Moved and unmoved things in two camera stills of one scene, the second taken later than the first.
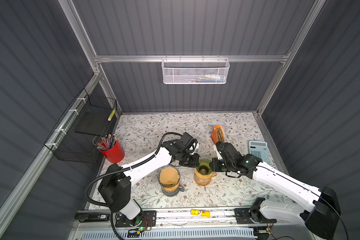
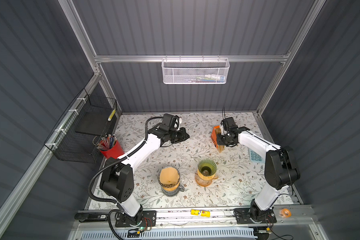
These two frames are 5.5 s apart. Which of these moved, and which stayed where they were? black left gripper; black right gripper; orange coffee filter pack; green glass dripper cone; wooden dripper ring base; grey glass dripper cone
Moved: black left gripper; black right gripper
Stayed: grey glass dripper cone; wooden dripper ring base; orange coffee filter pack; green glass dripper cone
